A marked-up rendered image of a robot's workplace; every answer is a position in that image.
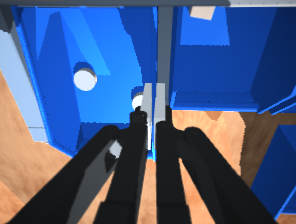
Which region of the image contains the grey metal shelf rack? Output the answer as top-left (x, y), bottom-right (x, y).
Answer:
top-left (0, 0), bottom-right (296, 144)

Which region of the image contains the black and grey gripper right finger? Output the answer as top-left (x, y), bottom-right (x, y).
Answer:
top-left (154, 83), bottom-right (279, 224)

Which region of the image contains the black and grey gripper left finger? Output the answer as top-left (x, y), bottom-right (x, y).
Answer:
top-left (5, 83), bottom-right (152, 224)

